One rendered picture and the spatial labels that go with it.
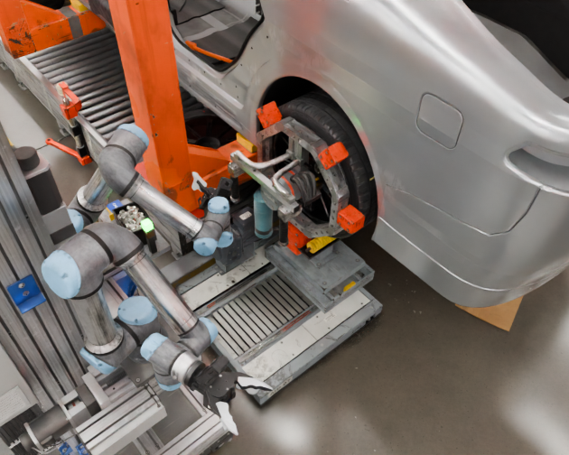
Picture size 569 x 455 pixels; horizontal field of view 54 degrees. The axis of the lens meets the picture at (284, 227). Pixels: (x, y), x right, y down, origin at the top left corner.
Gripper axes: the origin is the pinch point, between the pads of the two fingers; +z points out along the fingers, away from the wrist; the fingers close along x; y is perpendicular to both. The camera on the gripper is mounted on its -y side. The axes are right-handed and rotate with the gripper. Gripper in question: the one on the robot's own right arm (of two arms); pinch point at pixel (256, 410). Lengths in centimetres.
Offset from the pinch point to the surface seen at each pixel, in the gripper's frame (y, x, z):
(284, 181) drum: 19, -105, -56
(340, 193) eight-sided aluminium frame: 13, -106, -31
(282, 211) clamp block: 18, -86, -46
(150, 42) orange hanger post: -31, -84, -110
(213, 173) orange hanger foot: 44, -115, -101
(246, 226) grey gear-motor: 69, -118, -81
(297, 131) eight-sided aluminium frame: -2, -112, -57
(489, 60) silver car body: -60, -100, 6
